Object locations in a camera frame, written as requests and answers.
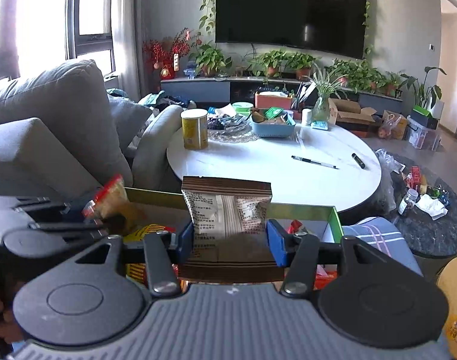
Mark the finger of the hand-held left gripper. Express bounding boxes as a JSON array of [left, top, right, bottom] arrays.
[[11, 196, 87, 226], [1, 224, 119, 256]]

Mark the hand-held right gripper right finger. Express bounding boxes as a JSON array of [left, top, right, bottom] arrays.
[[267, 220, 387, 297]]

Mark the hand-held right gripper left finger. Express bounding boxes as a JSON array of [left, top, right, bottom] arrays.
[[75, 223, 195, 296]]

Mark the green cardboard box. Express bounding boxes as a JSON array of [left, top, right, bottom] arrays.
[[123, 187, 344, 245]]

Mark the brown and white snack packet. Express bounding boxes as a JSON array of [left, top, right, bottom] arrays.
[[177, 176, 285, 283]]

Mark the clear red-edged crispy snack packet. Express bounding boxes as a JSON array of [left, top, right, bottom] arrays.
[[82, 174, 149, 235]]

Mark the person's left hand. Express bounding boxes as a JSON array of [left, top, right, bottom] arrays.
[[0, 289, 18, 354]]

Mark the white round table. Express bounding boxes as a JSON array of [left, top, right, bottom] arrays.
[[166, 120, 383, 213]]

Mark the black pen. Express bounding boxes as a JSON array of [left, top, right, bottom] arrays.
[[291, 155, 340, 170]]

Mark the grey sofa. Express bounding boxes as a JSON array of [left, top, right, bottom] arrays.
[[0, 59, 185, 205]]

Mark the yellow tin can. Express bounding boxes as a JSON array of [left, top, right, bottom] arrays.
[[181, 109, 210, 151]]

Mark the blue plastic basket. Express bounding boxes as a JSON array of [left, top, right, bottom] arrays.
[[251, 114, 297, 139]]

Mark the grey pillow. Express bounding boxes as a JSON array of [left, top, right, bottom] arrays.
[[109, 95, 153, 149]]

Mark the clear plastic bag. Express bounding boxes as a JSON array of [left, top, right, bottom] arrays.
[[375, 149, 402, 215]]

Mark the pile of dark packets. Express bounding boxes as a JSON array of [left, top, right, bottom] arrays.
[[208, 107, 252, 136]]

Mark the glass jar with dark contents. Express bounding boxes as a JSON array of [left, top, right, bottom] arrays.
[[398, 189, 420, 217]]

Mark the green lidded container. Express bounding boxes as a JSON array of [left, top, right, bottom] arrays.
[[232, 102, 255, 117]]

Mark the orange rectangular box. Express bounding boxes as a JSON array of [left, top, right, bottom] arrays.
[[255, 92, 293, 110]]

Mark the pile of clothes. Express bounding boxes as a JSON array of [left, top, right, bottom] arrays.
[[139, 90, 198, 112]]

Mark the open cardboard box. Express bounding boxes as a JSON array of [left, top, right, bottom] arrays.
[[328, 98, 383, 132]]

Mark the spider plant in glass vase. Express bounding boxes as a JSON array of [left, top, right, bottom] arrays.
[[303, 65, 350, 123]]

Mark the small red box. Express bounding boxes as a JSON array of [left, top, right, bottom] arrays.
[[406, 167, 428, 190]]

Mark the dark marble round table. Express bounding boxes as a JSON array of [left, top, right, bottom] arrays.
[[378, 152, 457, 258]]

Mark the crumpled white paper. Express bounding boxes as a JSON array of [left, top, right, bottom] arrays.
[[416, 194, 449, 220]]

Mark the clear storage box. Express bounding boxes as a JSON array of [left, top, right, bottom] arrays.
[[406, 118, 441, 151]]

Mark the potted green plant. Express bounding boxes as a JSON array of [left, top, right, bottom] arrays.
[[358, 65, 389, 93], [247, 49, 289, 78], [382, 71, 405, 97], [326, 58, 368, 91], [189, 43, 233, 78], [286, 52, 321, 80]]

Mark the red flower decoration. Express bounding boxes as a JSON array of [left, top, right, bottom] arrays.
[[143, 28, 194, 80]]

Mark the window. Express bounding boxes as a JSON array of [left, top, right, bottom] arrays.
[[0, 0, 115, 83]]

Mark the green and black box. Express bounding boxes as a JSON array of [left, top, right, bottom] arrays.
[[412, 106, 439, 130]]

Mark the white curtain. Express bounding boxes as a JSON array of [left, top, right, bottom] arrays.
[[112, 0, 143, 98]]

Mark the large-leaf plant in white pot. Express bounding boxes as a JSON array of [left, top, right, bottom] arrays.
[[401, 67, 447, 121]]

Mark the black wall television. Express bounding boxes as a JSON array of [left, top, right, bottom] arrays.
[[214, 0, 368, 60]]

